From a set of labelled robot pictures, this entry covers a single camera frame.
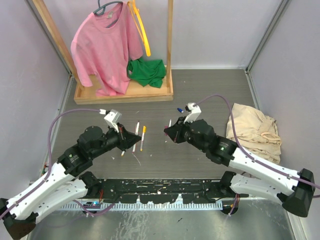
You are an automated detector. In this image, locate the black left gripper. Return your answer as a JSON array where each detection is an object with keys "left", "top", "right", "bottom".
[{"left": 90, "top": 122, "right": 141, "bottom": 159}]

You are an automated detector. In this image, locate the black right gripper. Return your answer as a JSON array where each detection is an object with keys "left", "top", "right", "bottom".
[{"left": 165, "top": 115, "right": 208, "bottom": 153}]

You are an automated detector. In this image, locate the white pen purple end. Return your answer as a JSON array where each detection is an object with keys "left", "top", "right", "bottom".
[{"left": 132, "top": 120, "right": 140, "bottom": 153}]

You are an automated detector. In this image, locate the white marker orange tip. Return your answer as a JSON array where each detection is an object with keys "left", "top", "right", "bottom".
[{"left": 140, "top": 132, "right": 146, "bottom": 152}]

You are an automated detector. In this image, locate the yellow pen cap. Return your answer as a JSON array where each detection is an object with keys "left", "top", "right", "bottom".
[{"left": 142, "top": 125, "right": 147, "bottom": 136}]

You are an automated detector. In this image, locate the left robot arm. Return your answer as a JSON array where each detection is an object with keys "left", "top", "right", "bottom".
[{"left": 0, "top": 124, "right": 142, "bottom": 240}]

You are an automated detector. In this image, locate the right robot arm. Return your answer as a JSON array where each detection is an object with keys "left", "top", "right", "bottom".
[{"left": 163, "top": 117, "right": 315, "bottom": 218}]

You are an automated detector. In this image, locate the wooden rack base tray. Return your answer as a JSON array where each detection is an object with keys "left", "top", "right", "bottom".
[{"left": 73, "top": 68, "right": 174, "bottom": 105}]

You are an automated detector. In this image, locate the green cloth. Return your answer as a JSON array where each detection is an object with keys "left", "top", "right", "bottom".
[{"left": 127, "top": 57, "right": 166, "bottom": 89}]

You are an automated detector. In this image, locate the beige cloth bag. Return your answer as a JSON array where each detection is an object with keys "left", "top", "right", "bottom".
[{"left": 225, "top": 103, "right": 282, "bottom": 165}]

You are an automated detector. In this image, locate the pink shirt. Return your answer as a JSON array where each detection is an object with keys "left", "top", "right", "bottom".
[{"left": 70, "top": 2, "right": 143, "bottom": 96}]

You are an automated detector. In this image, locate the yellow hanger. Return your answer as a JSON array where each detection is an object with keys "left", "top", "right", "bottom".
[{"left": 127, "top": 0, "right": 151, "bottom": 57}]

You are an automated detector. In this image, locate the grey clothes hanger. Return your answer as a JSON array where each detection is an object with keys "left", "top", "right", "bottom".
[{"left": 92, "top": 0, "right": 124, "bottom": 31}]

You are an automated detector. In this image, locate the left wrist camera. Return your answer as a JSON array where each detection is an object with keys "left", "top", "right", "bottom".
[{"left": 103, "top": 109, "right": 122, "bottom": 133}]

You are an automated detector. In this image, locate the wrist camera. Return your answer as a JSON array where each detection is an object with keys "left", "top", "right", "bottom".
[
  {"left": 103, "top": 109, "right": 122, "bottom": 133},
  {"left": 183, "top": 102, "right": 202, "bottom": 124}
]

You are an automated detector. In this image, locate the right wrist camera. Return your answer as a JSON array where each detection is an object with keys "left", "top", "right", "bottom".
[{"left": 183, "top": 102, "right": 202, "bottom": 124}]

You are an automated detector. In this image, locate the wooden rack right post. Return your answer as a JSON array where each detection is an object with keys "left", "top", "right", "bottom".
[{"left": 166, "top": 0, "right": 174, "bottom": 88}]

